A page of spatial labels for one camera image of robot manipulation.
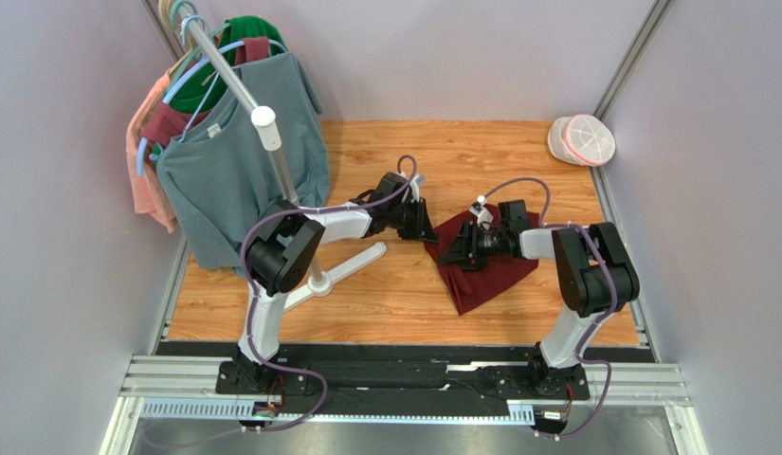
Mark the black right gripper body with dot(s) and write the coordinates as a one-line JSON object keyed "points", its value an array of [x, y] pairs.
{"points": [[468, 242]]}

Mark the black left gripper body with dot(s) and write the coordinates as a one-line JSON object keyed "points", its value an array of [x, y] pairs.
{"points": [[408, 218]]}

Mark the dark red cloth napkin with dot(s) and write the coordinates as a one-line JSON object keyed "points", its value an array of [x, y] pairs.
{"points": [[468, 290]]}

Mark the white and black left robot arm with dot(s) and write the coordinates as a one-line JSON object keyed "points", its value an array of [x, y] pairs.
{"points": [[279, 250]]}

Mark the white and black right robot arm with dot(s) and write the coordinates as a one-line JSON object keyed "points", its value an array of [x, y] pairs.
{"points": [[596, 279]]}

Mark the white and pink mesh bag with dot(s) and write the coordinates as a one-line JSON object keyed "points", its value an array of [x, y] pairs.
{"points": [[581, 140]]}

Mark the silver and white clothes rack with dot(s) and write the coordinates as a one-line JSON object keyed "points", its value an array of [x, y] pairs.
{"points": [[184, 20]]}

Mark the blue-grey t-shirt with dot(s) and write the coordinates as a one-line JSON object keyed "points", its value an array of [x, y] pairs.
{"points": [[219, 178]]}

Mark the green t-shirt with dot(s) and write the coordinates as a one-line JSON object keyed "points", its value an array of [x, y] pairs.
{"points": [[236, 30]]}

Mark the dark red t-shirt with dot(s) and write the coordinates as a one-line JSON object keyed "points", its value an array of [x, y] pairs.
{"points": [[166, 122]]}

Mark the pink t-shirt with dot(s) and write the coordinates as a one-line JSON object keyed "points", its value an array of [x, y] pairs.
{"points": [[148, 195]]}

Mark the light blue clothes hanger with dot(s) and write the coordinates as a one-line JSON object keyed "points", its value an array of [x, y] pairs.
{"points": [[194, 86]]}

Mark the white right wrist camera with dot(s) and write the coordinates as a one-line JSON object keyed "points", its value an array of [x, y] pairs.
{"points": [[484, 218]]}

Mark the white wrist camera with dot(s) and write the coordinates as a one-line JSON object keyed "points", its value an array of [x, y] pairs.
{"points": [[413, 193], [484, 218]]}

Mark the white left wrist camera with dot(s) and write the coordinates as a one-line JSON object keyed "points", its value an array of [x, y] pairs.
{"points": [[413, 193]]}

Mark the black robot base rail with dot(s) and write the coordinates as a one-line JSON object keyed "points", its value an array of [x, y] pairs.
{"points": [[389, 381]]}

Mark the aluminium frame post right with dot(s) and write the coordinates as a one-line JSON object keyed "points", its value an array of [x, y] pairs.
{"points": [[637, 48]]}

